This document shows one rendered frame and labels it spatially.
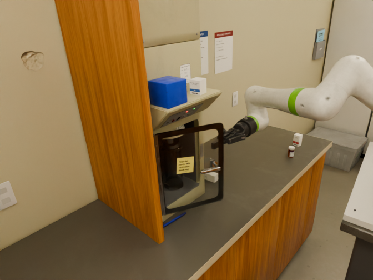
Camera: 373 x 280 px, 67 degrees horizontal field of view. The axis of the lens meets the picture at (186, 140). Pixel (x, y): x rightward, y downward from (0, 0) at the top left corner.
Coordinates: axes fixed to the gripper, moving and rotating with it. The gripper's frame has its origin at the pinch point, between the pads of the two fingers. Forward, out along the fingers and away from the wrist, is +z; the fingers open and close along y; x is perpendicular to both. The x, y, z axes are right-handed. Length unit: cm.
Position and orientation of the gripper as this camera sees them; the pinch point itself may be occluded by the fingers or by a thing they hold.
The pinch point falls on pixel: (217, 143)
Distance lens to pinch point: 125.1
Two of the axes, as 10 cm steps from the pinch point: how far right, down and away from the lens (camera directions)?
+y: 7.2, 2.6, -6.4
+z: -6.9, 3.4, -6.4
